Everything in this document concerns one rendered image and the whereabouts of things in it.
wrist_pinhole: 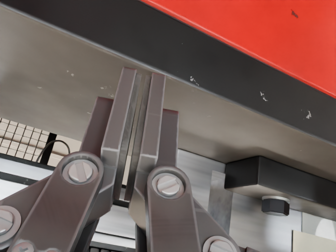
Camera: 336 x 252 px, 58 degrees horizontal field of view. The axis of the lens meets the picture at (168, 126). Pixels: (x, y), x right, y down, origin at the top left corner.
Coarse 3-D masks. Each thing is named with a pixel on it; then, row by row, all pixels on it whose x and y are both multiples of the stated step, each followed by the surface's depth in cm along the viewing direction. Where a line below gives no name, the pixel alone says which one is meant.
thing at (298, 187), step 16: (240, 160) 31; (256, 160) 29; (272, 160) 30; (240, 176) 31; (256, 176) 29; (272, 176) 29; (288, 176) 30; (304, 176) 31; (240, 192) 32; (256, 192) 31; (272, 192) 30; (288, 192) 30; (304, 192) 30; (320, 192) 32; (304, 208) 34; (320, 208) 33
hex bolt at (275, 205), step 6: (264, 198) 32; (270, 198) 31; (276, 198) 31; (282, 198) 31; (264, 204) 32; (270, 204) 31; (276, 204) 31; (282, 204) 31; (288, 204) 32; (264, 210) 32; (270, 210) 31; (276, 210) 31; (282, 210) 30; (288, 210) 31
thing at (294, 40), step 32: (160, 0) 20; (192, 0) 21; (224, 0) 23; (256, 0) 25; (288, 0) 27; (320, 0) 29; (224, 32) 22; (256, 32) 24; (288, 32) 25; (320, 32) 27; (288, 64) 24; (320, 64) 26
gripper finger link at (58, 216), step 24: (72, 168) 8; (96, 168) 8; (48, 192) 7; (72, 192) 7; (96, 192) 8; (48, 216) 7; (72, 216) 7; (24, 240) 6; (48, 240) 7; (72, 240) 7
